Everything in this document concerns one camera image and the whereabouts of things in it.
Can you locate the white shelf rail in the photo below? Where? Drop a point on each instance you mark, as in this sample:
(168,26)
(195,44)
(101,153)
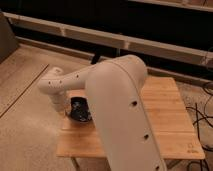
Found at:
(138,45)

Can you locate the wooden table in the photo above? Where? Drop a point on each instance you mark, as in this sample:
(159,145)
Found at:
(170,120)

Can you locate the grey cabinet corner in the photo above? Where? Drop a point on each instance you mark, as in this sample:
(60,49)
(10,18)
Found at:
(8,41)

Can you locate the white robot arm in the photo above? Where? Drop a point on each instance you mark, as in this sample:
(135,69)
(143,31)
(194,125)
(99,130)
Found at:
(113,91)

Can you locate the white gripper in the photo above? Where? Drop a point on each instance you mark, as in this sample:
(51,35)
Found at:
(63,107)

